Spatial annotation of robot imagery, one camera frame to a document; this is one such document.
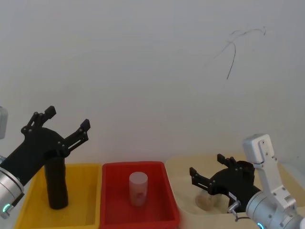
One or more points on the brownish translucent round object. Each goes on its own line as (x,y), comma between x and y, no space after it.
(203,200)

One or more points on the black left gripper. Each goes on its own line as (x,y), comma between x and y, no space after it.
(35,145)

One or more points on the black cylinder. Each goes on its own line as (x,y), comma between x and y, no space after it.
(57,186)

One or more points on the cream plastic bin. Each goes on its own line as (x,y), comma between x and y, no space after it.
(181,176)

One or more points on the yellow plastic bin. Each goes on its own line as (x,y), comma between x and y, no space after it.
(81,190)

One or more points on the red plastic bin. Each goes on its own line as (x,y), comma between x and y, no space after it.
(162,190)

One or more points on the left robot arm silver joint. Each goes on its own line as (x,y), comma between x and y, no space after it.
(9,188)

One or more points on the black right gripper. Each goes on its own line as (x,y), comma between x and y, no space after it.
(238,183)

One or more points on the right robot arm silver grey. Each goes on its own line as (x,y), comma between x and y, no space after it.
(271,190)

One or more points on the translucent white cylinder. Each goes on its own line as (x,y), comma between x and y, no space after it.
(138,188)

